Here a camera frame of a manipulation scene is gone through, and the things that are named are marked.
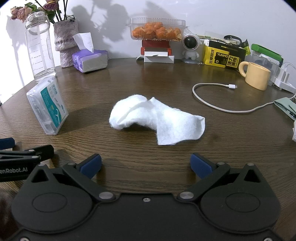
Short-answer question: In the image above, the purple tissue pack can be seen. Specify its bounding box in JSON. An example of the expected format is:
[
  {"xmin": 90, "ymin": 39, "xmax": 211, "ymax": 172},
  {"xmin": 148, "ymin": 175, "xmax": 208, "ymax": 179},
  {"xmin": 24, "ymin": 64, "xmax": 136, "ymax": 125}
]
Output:
[{"xmin": 72, "ymin": 32, "xmax": 109, "ymax": 73}]

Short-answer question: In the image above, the black wristband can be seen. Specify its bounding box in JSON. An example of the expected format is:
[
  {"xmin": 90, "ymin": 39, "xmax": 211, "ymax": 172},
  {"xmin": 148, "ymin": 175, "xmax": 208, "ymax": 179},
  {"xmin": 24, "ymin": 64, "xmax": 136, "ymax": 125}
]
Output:
[{"xmin": 223, "ymin": 35, "xmax": 242, "ymax": 44}]

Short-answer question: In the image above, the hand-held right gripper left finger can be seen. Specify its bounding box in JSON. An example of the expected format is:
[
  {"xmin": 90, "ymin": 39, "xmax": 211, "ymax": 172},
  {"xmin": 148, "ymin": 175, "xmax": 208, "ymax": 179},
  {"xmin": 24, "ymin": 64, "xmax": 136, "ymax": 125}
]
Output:
[{"xmin": 27, "ymin": 153, "xmax": 116, "ymax": 202}]

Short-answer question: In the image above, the pale green pouch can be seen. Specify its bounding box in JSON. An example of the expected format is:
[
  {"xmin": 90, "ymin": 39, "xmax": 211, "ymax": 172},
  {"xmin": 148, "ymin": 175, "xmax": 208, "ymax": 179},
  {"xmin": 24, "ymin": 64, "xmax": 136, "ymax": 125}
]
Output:
[{"xmin": 274, "ymin": 97, "xmax": 296, "ymax": 121}]

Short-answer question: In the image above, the yellow and black carton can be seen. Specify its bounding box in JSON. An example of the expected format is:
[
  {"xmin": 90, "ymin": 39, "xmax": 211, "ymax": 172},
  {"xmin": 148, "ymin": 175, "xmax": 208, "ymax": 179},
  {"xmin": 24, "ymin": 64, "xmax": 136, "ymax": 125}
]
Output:
[{"xmin": 203, "ymin": 39, "xmax": 247, "ymax": 69}]

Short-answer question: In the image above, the white charging cable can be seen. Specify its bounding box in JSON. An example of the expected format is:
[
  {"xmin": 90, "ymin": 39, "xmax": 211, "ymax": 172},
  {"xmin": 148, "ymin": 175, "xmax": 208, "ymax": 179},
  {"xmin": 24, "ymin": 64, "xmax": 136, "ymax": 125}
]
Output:
[{"xmin": 192, "ymin": 83, "xmax": 296, "ymax": 113}]

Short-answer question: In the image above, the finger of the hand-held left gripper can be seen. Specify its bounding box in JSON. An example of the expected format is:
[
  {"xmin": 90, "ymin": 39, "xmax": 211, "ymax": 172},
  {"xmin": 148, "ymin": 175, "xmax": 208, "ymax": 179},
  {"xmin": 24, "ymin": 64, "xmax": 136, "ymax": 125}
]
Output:
[
  {"xmin": 0, "ymin": 144, "xmax": 55, "ymax": 162},
  {"xmin": 0, "ymin": 137, "xmax": 16, "ymax": 150}
]

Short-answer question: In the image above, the white cleaning cloth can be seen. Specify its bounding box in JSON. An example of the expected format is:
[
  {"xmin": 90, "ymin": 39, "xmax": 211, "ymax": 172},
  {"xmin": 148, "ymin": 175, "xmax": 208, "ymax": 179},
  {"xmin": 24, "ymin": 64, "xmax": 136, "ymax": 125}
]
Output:
[{"xmin": 109, "ymin": 94, "xmax": 206, "ymax": 146}]

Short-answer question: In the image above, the grey stone-look vase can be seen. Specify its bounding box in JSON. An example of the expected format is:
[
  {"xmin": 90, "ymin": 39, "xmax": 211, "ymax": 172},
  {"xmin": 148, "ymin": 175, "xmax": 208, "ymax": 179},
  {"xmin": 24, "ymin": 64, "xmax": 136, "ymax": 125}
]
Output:
[{"xmin": 53, "ymin": 20, "xmax": 80, "ymax": 68}]

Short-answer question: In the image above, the red box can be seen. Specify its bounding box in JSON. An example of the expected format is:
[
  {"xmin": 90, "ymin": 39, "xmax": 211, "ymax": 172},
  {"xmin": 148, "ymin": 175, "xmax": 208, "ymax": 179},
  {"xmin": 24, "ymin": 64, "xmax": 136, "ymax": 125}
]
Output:
[{"xmin": 141, "ymin": 40, "xmax": 172, "ymax": 56}]

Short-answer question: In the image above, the green snack packet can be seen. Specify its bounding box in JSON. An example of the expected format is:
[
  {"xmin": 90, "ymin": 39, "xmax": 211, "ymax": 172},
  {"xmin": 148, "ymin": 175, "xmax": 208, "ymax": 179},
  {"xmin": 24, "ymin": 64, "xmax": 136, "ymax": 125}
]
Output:
[{"xmin": 240, "ymin": 39, "xmax": 251, "ymax": 56}]

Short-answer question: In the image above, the white power strip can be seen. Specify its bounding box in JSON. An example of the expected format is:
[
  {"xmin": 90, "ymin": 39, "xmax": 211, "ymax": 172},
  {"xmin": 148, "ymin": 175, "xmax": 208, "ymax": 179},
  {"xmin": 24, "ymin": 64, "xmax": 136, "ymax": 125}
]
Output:
[{"xmin": 273, "ymin": 61, "xmax": 296, "ymax": 94}]

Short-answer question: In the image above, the clear water bottle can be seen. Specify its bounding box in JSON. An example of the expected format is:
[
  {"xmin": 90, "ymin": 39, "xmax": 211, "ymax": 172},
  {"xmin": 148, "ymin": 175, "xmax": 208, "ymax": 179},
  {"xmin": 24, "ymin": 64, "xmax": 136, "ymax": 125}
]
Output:
[{"xmin": 25, "ymin": 11, "xmax": 56, "ymax": 84}]

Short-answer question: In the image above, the green and white storage box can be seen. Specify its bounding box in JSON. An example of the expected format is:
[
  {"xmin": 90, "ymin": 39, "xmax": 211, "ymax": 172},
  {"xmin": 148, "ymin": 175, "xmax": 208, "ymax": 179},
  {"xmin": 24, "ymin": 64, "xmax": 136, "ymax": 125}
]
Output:
[{"xmin": 251, "ymin": 44, "xmax": 284, "ymax": 77}]

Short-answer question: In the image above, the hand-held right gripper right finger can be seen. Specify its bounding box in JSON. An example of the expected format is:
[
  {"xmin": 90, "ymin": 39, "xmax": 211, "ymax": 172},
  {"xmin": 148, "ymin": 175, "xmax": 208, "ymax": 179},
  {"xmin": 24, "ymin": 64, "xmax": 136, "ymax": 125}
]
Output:
[{"xmin": 177, "ymin": 153, "xmax": 266, "ymax": 202}]

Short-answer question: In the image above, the yellow mug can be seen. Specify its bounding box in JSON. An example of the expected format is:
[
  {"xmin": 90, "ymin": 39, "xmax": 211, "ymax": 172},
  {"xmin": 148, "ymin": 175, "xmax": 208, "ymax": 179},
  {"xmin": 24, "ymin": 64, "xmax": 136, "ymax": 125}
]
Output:
[{"xmin": 239, "ymin": 61, "xmax": 271, "ymax": 91}]

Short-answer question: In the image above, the clear plastic container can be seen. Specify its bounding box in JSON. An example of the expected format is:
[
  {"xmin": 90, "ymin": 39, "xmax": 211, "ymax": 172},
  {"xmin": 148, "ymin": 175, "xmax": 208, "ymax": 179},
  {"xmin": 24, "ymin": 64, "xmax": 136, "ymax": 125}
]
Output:
[{"xmin": 26, "ymin": 75, "xmax": 69, "ymax": 135}]

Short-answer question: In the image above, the clear clamshell of orange peels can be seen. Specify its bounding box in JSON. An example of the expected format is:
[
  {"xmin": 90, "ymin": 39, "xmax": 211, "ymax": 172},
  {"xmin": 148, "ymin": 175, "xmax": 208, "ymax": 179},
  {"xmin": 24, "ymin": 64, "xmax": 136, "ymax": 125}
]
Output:
[{"xmin": 126, "ymin": 18, "xmax": 189, "ymax": 42}]

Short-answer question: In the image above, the white astronaut figurine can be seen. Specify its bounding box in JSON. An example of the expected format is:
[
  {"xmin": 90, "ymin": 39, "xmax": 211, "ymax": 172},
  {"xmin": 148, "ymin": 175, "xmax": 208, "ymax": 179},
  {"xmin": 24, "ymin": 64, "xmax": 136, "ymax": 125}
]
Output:
[{"xmin": 181, "ymin": 34, "xmax": 204, "ymax": 64}]

